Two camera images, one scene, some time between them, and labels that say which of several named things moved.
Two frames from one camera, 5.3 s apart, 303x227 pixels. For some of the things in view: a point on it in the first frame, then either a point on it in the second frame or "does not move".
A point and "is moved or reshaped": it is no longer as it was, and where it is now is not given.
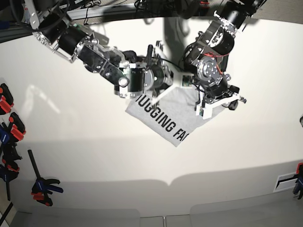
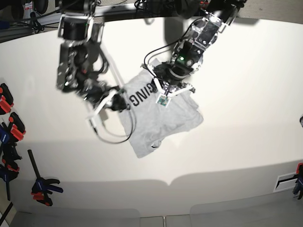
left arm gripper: x=157 y=77 to x=95 y=93
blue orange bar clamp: x=41 y=188 does not move
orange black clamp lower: x=17 y=130 does not move
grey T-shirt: x=174 y=117 is moved or reshaped
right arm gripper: x=220 y=89 to x=171 y=74
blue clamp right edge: x=298 y=185 does not move
